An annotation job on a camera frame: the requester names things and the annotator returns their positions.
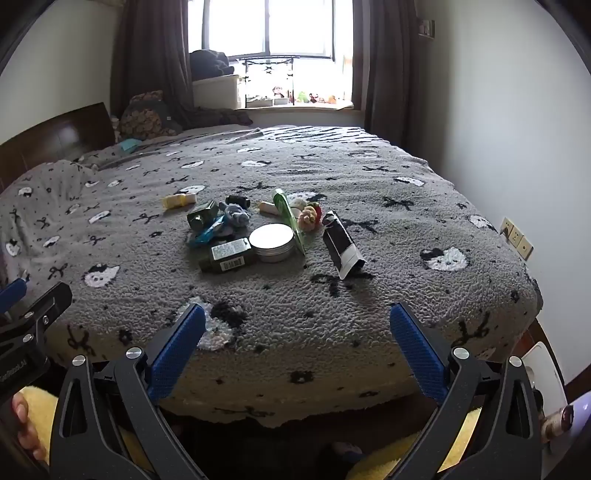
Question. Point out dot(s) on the yellow fluffy blanket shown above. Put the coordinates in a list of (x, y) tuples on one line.
[(383, 461)]

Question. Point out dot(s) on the dark green box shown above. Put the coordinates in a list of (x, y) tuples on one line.
[(202, 216)]

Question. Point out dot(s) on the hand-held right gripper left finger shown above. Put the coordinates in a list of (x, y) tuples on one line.
[(178, 357)]

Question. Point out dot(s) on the red and green plush toy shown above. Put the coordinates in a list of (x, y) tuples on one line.
[(309, 218)]

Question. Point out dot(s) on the wall socket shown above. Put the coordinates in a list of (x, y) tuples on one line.
[(525, 249), (515, 237), (507, 227)]

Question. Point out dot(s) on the window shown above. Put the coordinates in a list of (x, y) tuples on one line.
[(277, 25)]

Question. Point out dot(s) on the cream tube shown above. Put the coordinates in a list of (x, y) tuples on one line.
[(268, 207)]

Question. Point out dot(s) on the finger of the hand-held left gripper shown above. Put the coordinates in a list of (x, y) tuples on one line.
[(44, 304), (11, 294)]

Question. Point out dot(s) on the row of small figurines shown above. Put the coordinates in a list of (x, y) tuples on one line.
[(304, 98)]

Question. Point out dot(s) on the purple bottle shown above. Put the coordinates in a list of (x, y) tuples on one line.
[(565, 417)]

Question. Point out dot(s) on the white storage box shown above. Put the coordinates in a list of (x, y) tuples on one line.
[(214, 91)]

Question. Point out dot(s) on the grey printed blanket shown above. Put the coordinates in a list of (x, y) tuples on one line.
[(286, 304)]

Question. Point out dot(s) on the dark wooden headboard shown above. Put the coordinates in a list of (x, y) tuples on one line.
[(55, 138)]

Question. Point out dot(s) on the patterned brown pillow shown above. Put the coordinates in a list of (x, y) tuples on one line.
[(145, 115)]

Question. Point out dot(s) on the round metal tin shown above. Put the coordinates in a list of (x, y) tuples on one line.
[(271, 240)]

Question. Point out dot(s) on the wooden bed frame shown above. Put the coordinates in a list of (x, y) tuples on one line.
[(535, 341)]

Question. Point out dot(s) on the dark bottle with white label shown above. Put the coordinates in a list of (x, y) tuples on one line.
[(226, 258)]

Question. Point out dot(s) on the wall switch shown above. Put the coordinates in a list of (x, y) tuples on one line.
[(425, 27)]

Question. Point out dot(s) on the dark folded clothes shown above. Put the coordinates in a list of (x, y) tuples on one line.
[(208, 63)]

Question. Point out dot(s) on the black and white carton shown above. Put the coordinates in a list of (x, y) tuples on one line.
[(340, 247)]

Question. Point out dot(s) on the green tube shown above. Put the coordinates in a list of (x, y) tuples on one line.
[(288, 217)]

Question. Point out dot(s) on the blue frayed cloth strip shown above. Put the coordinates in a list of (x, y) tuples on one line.
[(236, 216)]

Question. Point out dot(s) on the person's left hand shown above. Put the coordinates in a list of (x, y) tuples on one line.
[(27, 429)]

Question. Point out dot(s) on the small black bottle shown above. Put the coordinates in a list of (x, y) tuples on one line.
[(238, 201)]

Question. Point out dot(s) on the dark brown curtain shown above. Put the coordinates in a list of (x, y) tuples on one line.
[(147, 50), (385, 64)]

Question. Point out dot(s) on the teal packet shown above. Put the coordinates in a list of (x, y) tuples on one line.
[(207, 234)]

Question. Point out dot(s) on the teal cloth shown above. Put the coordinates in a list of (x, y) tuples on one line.
[(127, 146)]

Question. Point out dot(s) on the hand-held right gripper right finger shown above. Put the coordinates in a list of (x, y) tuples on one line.
[(415, 355)]

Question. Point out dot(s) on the blue and pink slipper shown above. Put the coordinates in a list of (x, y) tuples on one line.
[(345, 453)]

